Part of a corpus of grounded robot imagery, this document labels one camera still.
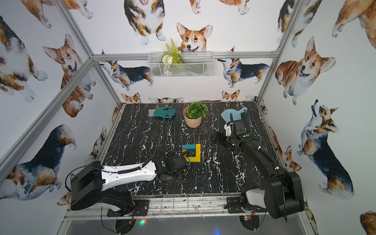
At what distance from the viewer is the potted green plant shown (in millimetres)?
970

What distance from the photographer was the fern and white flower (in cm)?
81

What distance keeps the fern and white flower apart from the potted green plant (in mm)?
273
